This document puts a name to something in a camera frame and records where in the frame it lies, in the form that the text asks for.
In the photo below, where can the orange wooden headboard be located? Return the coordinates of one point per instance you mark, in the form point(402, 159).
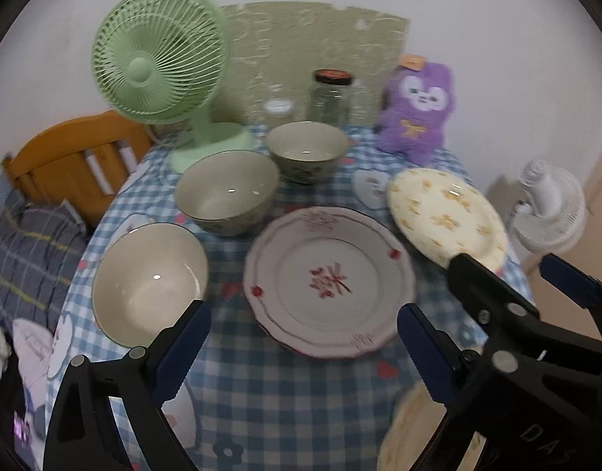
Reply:
point(60, 152)

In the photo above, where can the grey plaid pillow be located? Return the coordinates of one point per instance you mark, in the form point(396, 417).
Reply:
point(31, 265)

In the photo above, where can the white red-flower plate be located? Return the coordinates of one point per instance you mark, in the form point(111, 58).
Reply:
point(330, 279)

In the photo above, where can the white clip fan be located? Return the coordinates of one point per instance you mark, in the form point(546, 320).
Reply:
point(551, 216)

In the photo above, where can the cream green-rimmed bowl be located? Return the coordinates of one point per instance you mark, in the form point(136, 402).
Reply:
point(144, 284)
point(222, 191)
point(305, 147)

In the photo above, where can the glass jar with black lid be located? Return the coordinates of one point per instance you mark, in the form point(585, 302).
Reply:
point(330, 103)

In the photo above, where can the cream yellow-patterned plate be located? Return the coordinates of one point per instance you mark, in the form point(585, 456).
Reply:
point(443, 211)
point(408, 431)

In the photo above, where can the dark cloth pile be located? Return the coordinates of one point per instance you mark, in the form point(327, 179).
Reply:
point(11, 412)

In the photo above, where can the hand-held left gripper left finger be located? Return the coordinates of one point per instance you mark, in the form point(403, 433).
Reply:
point(183, 348)

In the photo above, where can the green desk fan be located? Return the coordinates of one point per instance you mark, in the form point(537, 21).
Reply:
point(149, 68)

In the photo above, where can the purple plush toy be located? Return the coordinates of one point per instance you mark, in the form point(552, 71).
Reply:
point(413, 122)

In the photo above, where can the blue checkered tablecloth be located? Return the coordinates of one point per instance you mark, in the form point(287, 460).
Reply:
point(281, 402)

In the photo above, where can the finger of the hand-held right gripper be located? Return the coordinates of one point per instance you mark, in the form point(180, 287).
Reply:
point(568, 277)
point(497, 304)

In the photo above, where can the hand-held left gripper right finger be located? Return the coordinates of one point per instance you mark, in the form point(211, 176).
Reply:
point(426, 353)

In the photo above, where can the clear cotton swab container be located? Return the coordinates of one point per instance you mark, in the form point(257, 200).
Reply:
point(278, 110)

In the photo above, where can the beige patterned wall sheet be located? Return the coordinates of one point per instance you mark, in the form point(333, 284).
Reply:
point(291, 44)

